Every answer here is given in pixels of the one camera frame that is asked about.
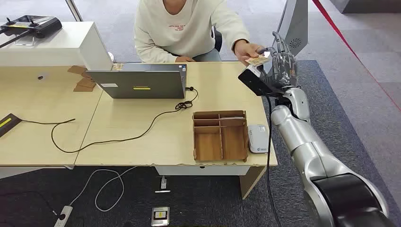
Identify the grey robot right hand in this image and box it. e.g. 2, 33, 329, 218
257, 31, 298, 91

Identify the person's left hand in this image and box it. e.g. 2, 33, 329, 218
234, 41, 267, 66

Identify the ID card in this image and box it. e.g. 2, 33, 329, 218
245, 54, 270, 67

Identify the person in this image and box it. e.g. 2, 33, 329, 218
134, 0, 267, 66

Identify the white card reader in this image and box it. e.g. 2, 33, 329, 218
247, 124, 270, 154

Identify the black chair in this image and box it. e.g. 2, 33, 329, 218
211, 26, 223, 52

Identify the grey display stand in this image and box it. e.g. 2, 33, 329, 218
263, 0, 309, 75

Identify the grey laptop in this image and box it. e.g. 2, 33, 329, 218
86, 63, 188, 100

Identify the light wood desk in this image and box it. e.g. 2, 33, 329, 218
0, 65, 104, 179
74, 61, 279, 200

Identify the wooden desk organizer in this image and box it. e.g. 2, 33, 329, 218
192, 110, 249, 163

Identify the grey metal pole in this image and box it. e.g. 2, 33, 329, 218
65, 0, 84, 22

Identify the white cabinet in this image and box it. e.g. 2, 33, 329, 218
0, 21, 113, 71

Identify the black remote controller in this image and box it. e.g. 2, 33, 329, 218
0, 15, 62, 49

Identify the silver box with yellow label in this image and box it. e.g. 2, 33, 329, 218
150, 206, 170, 227

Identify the clear acrylic stand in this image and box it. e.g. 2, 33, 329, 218
15, 36, 35, 47

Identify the black device with yellow stripe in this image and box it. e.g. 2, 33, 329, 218
0, 113, 23, 139

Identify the white power strip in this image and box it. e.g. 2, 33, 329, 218
53, 205, 74, 227

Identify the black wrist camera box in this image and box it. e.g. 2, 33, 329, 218
237, 66, 284, 97

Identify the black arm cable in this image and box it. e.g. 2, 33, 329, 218
264, 95, 283, 227

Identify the black desk cable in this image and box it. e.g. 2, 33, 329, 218
20, 87, 199, 154

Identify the white floor cable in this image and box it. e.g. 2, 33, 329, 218
69, 166, 137, 213

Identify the thin black floor cable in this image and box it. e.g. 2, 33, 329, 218
0, 190, 59, 218

